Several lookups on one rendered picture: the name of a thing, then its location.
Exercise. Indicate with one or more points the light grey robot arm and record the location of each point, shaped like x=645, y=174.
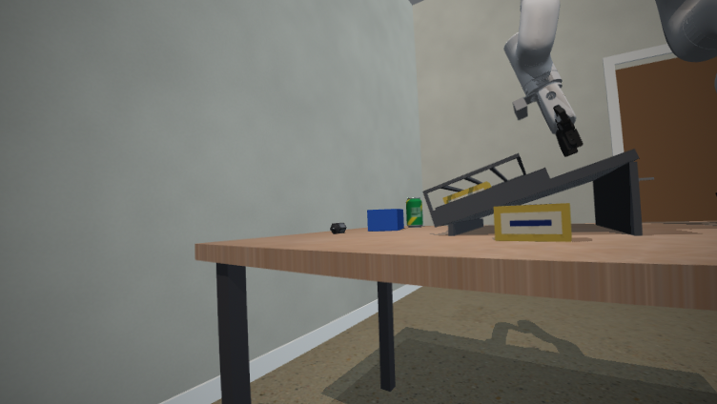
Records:
x=690, y=29

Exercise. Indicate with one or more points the blue open bin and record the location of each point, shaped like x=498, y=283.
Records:
x=385, y=220

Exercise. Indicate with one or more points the green and yellow drink can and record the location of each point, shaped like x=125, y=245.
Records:
x=414, y=212

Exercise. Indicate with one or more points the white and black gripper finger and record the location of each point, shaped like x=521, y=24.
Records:
x=562, y=145
x=570, y=136

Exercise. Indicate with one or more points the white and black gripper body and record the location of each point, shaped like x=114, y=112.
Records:
x=549, y=97

